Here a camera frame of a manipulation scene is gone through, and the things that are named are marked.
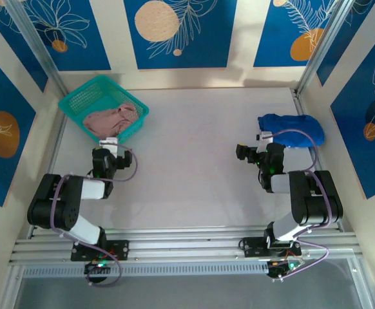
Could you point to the blue folded t-shirt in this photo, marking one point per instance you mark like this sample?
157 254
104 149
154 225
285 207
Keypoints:
297 128

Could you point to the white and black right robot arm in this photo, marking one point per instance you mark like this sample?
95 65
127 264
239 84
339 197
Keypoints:
281 183

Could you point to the pink t-shirt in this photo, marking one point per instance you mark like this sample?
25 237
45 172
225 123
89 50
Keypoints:
110 119

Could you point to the aluminium corner post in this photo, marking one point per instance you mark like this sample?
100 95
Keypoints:
323 42
33 35

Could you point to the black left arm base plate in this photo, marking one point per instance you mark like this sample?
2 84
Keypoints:
123 249

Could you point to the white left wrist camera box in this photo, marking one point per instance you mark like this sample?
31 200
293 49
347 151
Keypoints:
108 143

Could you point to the blue floral wall panel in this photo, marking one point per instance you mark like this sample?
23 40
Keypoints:
78 48
207 38
16 42
342 38
374 161
0 96
271 32

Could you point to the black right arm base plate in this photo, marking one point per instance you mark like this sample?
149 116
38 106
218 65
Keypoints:
250 248

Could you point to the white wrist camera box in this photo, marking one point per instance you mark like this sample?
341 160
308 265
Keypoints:
265 136
108 143

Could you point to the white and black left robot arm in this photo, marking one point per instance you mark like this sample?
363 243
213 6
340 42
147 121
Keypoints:
91 190

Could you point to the aluminium mounting rail frame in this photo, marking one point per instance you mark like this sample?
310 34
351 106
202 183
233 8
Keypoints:
181 246

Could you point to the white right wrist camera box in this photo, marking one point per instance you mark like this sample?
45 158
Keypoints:
265 136

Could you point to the teal plastic basket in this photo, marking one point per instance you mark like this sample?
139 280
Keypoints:
78 99

